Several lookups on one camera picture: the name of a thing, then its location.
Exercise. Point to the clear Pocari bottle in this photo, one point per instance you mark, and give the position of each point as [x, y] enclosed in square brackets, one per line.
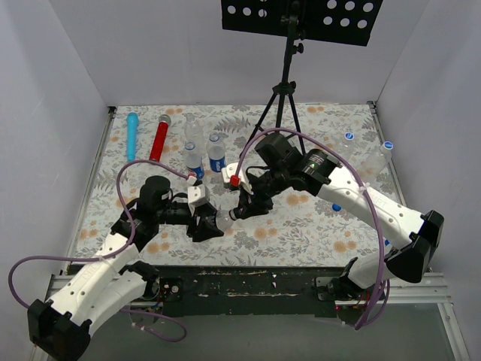
[376, 162]

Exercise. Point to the tall clear plastic bottle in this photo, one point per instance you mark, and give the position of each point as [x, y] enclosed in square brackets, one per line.
[193, 130]

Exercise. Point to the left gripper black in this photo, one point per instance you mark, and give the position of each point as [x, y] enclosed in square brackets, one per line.
[199, 219]

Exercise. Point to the red glitter toy microphone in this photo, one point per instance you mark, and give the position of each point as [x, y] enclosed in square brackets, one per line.
[159, 140]

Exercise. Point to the small black-label clear bottle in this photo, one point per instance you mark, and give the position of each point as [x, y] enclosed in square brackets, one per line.
[224, 219]

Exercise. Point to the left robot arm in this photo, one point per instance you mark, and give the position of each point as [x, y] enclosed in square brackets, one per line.
[63, 325]

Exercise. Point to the Pepsi bottle logo label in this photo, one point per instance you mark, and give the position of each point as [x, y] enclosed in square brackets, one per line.
[193, 160]

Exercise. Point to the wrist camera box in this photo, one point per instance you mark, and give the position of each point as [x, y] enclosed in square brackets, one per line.
[234, 177]
[198, 195]

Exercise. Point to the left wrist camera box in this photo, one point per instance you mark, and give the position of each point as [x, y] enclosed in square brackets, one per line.
[198, 195]

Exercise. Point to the blue toy microphone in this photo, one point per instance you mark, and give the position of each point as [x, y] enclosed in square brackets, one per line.
[132, 121]

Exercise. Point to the Pepsi bottle text label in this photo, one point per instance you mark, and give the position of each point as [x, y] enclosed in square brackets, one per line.
[216, 152]

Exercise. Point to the black table front rail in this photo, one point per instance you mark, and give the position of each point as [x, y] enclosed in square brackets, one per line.
[180, 291]

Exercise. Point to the floral tablecloth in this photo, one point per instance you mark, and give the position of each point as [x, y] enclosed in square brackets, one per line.
[300, 230]

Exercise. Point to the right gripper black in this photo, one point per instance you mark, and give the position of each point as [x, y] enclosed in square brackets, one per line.
[254, 197]

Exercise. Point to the blue white bottle cap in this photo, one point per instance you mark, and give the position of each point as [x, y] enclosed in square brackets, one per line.
[349, 136]

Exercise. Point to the blue Pocari Sweat cap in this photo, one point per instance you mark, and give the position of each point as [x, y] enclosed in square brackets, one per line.
[388, 145]

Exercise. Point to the black music stand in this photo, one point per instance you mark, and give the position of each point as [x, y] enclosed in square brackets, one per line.
[339, 22]

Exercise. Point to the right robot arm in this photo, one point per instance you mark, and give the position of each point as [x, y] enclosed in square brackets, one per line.
[409, 239]

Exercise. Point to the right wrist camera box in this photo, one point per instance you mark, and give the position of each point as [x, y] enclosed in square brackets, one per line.
[234, 177]

